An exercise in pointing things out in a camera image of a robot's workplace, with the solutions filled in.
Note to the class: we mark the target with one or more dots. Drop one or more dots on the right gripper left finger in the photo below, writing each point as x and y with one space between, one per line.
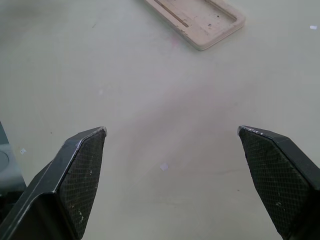
62 190

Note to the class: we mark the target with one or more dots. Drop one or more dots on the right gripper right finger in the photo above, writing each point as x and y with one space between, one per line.
282 180

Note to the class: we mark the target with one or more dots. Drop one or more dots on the wooden letter tile tray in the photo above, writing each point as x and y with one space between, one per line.
210 27

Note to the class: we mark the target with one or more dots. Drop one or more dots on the dark grey object at left edge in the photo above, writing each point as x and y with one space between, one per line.
8 162

